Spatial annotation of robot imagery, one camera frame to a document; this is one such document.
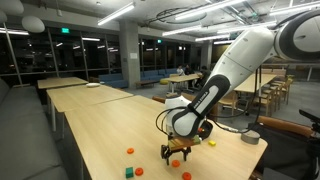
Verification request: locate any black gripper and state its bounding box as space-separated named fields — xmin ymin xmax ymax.
xmin=160 ymin=144 xmax=193 ymax=167

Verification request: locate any black bowl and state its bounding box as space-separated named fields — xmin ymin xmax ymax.
xmin=196 ymin=119 xmax=215 ymax=140

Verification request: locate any green cube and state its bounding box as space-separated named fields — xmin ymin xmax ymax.
xmin=125 ymin=166 xmax=134 ymax=179

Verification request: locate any brown leather chair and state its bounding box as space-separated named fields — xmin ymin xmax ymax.
xmin=152 ymin=95 xmax=169 ymax=105
xmin=248 ymin=115 xmax=314 ymax=174

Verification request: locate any grey tape roll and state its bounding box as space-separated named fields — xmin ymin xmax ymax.
xmin=240 ymin=128 xmax=261 ymax=146

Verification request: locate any wooden chair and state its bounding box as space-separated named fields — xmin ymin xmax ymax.
xmin=278 ymin=75 xmax=294 ymax=104
xmin=218 ymin=89 xmax=239 ymax=116
xmin=248 ymin=84 xmax=283 ymax=116

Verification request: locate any low wooden bench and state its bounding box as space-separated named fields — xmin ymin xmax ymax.
xmin=134 ymin=79 xmax=156 ymax=90

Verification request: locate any blue sofa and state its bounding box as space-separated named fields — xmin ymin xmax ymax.
xmin=140 ymin=68 xmax=179 ymax=83
xmin=98 ymin=73 xmax=129 ymax=89

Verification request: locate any person in dark clothes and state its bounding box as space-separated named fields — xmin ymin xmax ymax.
xmin=198 ymin=65 xmax=212 ymax=88
xmin=184 ymin=64 xmax=194 ymax=76

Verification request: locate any long light wood table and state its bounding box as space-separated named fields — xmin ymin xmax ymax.
xmin=233 ymin=73 xmax=278 ymax=94

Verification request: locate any concrete column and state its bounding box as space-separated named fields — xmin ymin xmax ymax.
xmin=200 ymin=40 xmax=213 ymax=69
xmin=118 ymin=20 xmax=142 ymax=89

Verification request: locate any ceiling light strip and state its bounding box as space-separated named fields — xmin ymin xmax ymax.
xmin=194 ymin=33 xmax=231 ymax=42
xmin=269 ymin=0 xmax=320 ymax=16
xmin=161 ymin=24 xmax=203 ymax=37
xmin=174 ymin=0 xmax=248 ymax=21
xmin=97 ymin=1 xmax=136 ymax=27

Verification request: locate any grey bench sofa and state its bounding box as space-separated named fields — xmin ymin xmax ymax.
xmin=0 ymin=78 xmax=69 ymax=180

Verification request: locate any wooden mount plate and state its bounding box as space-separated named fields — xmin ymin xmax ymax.
xmin=167 ymin=134 xmax=202 ymax=151

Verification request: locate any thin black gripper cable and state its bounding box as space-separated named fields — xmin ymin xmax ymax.
xmin=155 ymin=107 xmax=178 ymax=136

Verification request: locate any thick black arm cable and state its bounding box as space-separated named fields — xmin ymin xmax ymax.
xmin=209 ymin=64 xmax=264 ymax=134

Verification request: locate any black ceiling ring track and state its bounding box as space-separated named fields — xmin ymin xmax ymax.
xmin=155 ymin=6 xmax=208 ymax=25

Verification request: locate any black camera stand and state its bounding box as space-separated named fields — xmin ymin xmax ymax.
xmin=298 ymin=108 xmax=320 ymax=180

